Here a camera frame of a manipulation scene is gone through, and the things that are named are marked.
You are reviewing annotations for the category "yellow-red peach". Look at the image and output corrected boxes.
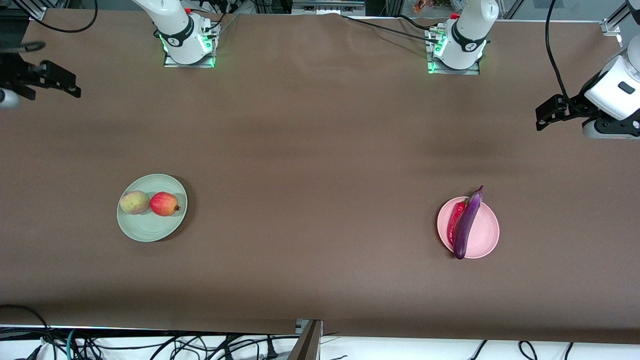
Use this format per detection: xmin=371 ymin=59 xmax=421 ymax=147
xmin=119 ymin=190 xmax=151 ymax=216

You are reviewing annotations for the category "red chili pepper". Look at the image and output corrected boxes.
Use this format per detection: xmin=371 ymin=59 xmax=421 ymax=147
xmin=446 ymin=198 xmax=468 ymax=247

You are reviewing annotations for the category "long purple eggplant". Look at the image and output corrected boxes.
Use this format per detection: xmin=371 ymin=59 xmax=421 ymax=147
xmin=452 ymin=185 xmax=485 ymax=260

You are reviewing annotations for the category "red pomegranate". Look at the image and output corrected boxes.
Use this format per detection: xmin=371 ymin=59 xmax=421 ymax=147
xmin=150 ymin=191 xmax=181 ymax=217

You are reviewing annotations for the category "pink round plate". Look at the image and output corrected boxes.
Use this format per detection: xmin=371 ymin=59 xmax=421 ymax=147
xmin=436 ymin=196 xmax=500 ymax=259

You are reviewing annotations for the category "pale green round plate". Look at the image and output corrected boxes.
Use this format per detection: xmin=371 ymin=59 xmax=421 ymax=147
xmin=116 ymin=173 xmax=189 ymax=243

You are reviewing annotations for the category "brown table cover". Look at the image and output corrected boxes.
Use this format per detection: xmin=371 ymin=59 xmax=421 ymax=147
xmin=0 ymin=7 xmax=640 ymax=345

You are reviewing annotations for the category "grey metal crossbar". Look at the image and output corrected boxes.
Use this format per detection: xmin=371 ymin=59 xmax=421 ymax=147
xmin=291 ymin=0 xmax=367 ymax=16

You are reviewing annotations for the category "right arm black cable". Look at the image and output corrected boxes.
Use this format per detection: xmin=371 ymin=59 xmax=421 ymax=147
xmin=0 ymin=0 xmax=99 ymax=54

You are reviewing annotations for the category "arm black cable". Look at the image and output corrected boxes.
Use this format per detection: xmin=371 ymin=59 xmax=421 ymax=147
xmin=0 ymin=0 xmax=99 ymax=54
xmin=544 ymin=0 xmax=576 ymax=101

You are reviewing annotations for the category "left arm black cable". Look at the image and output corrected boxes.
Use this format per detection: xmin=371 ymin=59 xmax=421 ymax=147
xmin=544 ymin=0 xmax=576 ymax=101

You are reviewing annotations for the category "aluminium frame profile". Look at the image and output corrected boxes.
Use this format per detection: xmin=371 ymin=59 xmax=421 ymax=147
xmin=602 ymin=0 xmax=632 ymax=35
xmin=10 ymin=0 xmax=48 ymax=21

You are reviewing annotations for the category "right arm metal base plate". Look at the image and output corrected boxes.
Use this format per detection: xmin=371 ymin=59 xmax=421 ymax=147
xmin=163 ymin=20 xmax=218 ymax=69

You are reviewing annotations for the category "thin black table cable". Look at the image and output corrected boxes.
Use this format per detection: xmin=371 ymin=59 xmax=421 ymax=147
xmin=340 ymin=14 xmax=441 ymax=45

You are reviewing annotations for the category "teal floor cable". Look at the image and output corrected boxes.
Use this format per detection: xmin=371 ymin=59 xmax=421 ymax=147
xmin=65 ymin=328 xmax=80 ymax=360

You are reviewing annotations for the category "brown wooden post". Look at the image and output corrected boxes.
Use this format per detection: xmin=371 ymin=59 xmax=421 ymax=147
xmin=287 ymin=320 xmax=324 ymax=360

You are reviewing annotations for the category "black floor cable with plug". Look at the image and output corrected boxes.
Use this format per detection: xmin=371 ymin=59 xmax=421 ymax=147
xmin=260 ymin=337 xmax=281 ymax=360

